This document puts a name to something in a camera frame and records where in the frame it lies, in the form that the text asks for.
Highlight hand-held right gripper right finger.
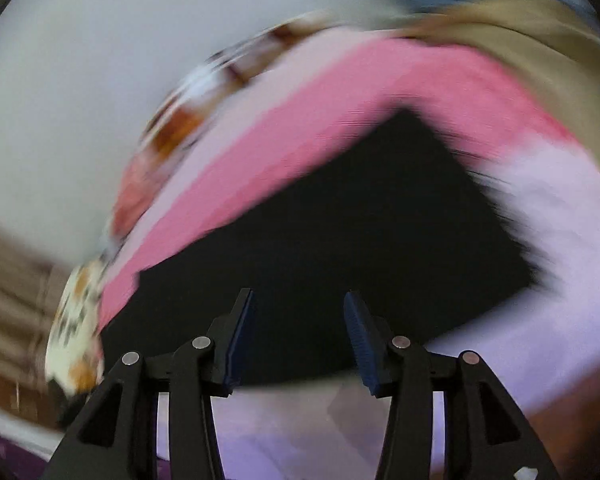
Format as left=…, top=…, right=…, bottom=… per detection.
left=343, top=290, right=561, bottom=480

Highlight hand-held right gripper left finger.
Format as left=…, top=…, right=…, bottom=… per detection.
left=42, top=287, right=258, bottom=480

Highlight black pants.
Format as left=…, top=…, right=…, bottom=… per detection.
left=97, top=107, right=543, bottom=396

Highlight orange plaid pillow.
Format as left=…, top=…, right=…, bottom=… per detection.
left=45, top=10, right=341, bottom=396

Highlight pink checked bed sheet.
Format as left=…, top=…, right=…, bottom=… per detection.
left=97, top=25, right=600, bottom=466

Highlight brown wooden furniture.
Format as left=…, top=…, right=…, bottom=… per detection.
left=0, top=220, right=76, bottom=431

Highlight tan cloth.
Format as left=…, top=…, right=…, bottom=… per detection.
left=400, top=0, right=600, bottom=161

